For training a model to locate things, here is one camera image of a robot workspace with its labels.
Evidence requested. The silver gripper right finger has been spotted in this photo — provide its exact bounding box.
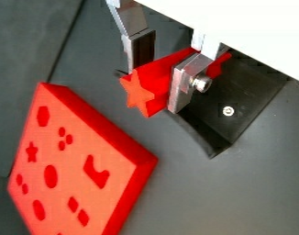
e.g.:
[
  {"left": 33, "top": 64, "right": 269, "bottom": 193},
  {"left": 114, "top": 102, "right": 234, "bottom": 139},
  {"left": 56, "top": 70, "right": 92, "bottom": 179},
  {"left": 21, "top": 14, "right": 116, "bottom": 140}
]
[{"left": 166, "top": 30, "right": 229, "bottom": 114}]

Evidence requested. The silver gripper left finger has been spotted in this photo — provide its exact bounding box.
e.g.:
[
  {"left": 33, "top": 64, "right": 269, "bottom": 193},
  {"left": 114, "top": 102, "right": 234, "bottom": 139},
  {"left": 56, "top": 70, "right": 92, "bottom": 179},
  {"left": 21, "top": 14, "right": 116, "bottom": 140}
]
[{"left": 105, "top": 0, "right": 156, "bottom": 72}]

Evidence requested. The red star-profile bar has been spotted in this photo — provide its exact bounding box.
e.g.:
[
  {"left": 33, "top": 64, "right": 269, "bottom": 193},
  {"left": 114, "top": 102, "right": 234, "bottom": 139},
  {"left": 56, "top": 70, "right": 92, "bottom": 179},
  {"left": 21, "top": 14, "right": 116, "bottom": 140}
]
[{"left": 118, "top": 47, "right": 232, "bottom": 118}]

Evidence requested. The black curved fixture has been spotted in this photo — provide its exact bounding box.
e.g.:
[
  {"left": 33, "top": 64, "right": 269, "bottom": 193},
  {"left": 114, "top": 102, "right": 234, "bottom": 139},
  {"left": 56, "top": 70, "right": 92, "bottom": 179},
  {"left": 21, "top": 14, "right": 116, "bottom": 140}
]
[{"left": 164, "top": 50, "right": 286, "bottom": 158}]

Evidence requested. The red shape-sorter block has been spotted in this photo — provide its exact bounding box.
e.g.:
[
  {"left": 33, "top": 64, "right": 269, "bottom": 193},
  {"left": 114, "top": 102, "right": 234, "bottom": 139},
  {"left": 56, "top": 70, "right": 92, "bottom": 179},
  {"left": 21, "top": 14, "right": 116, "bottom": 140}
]
[{"left": 7, "top": 83, "right": 157, "bottom": 235}]

